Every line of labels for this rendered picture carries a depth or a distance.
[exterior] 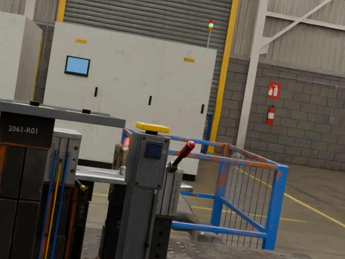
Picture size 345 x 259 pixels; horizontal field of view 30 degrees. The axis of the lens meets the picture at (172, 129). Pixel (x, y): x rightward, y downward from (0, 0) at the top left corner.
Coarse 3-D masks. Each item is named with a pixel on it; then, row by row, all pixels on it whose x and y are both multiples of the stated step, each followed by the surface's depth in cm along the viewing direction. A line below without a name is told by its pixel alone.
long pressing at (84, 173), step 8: (80, 168) 169; (88, 168) 172; (96, 168) 175; (80, 176) 157; (88, 176) 158; (96, 176) 159; (104, 176) 159; (112, 176) 164; (120, 176) 166; (184, 184) 170
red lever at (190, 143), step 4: (188, 144) 141; (192, 144) 141; (184, 148) 143; (188, 148) 141; (192, 148) 141; (180, 152) 145; (184, 152) 143; (188, 152) 143; (180, 156) 146; (184, 156) 144; (176, 160) 148; (180, 160) 148; (168, 164) 151; (172, 164) 150; (176, 164) 150; (168, 168) 151; (172, 168) 150; (176, 168) 150; (172, 172) 152
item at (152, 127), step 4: (136, 124) 138; (140, 124) 134; (144, 124) 133; (148, 124) 134; (152, 124) 137; (156, 124) 139; (140, 128) 134; (144, 128) 133; (148, 128) 133; (152, 128) 133; (156, 128) 134; (160, 128) 134; (164, 128) 134; (168, 128) 134; (148, 132) 135; (152, 132) 135; (156, 132) 136; (160, 132) 134; (164, 132) 134; (168, 132) 134
